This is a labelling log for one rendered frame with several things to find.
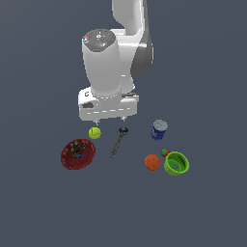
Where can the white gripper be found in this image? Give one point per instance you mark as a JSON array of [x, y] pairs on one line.
[[107, 106]]

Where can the yellow-green tennis ball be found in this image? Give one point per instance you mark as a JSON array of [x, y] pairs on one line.
[[95, 132]]

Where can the dark metal wrench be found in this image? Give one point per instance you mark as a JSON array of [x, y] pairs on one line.
[[117, 142]]

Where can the small multicoloured toy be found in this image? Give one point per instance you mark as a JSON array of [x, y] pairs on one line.
[[77, 149]]

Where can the red plate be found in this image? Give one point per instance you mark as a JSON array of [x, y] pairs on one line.
[[78, 154]]

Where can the blue labelled tin can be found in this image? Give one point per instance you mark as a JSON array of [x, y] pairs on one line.
[[159, 130]]

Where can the orange fruit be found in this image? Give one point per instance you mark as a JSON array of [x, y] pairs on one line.
[[152, 162]]

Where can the small red strawberry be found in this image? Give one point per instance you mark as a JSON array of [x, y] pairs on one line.
[[165, 152]]

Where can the green cup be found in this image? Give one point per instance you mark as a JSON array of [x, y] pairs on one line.
[[176, 163]]

